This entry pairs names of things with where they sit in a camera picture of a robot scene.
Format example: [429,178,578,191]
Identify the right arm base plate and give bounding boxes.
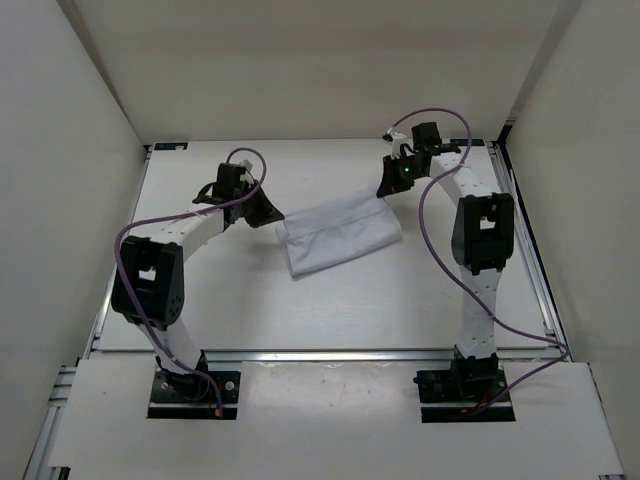
[413,367,516,424]

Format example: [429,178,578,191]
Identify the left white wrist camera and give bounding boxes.
[239,159,255,185]

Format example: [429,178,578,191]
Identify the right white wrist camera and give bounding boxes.
[382,128,413,159]

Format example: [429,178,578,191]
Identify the left blue corner label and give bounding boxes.
[153,142,189,151]

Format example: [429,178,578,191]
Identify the white front cover board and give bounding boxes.
[50,358,623,479]

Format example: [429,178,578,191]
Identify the right aluminium frame rail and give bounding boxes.
[487,141,573,361]

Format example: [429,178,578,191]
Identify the left aluminium frame rail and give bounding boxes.
[79,144,154,359]

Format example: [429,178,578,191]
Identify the aluminium frame rail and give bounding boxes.
[79,144,154,359]
[487,141,573,361]

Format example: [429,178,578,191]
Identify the white fabric skirt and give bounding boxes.
[275,188,402,278]

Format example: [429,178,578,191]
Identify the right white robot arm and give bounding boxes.
[377,122,515,402]

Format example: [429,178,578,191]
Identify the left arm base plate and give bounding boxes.
[147,368,241,420]

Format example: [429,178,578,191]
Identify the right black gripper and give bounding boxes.
[377,153,426,197]

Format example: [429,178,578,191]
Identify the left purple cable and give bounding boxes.
[114,148,269,419]

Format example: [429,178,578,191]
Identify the front aluminium rail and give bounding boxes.
[85,347,560,363]

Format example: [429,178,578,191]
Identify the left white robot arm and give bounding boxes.
[111,160,284,401]

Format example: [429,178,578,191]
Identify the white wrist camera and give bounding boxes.
[382,128,413,159]
[239,159,255,185]

